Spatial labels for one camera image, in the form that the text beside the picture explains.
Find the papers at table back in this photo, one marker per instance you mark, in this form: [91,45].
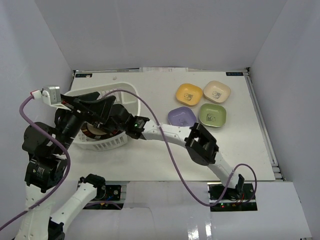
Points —
[163,69]

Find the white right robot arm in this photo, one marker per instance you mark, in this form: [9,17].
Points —
[197,140]

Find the cream square panda dish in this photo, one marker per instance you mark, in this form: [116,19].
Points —
[216,92]

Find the green square panda dish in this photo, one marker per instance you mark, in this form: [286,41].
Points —
[212,115]

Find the purple square panda dish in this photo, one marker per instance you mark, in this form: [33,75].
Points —
[182,117]

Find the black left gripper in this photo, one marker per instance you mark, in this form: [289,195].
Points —
[75,107]

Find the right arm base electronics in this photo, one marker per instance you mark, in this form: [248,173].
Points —
[231,202]

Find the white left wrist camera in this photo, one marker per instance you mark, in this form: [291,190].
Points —
[51,96]

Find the white plastic dish bin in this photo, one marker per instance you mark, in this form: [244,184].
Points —
[131,103]

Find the round black rimmed plate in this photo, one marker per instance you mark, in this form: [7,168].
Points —
[97,134]

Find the yellow square panda dish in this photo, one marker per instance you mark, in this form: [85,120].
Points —
[189,94]

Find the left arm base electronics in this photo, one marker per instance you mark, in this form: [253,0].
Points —
[110,198]

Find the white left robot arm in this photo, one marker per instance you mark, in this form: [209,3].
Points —
[50,163]

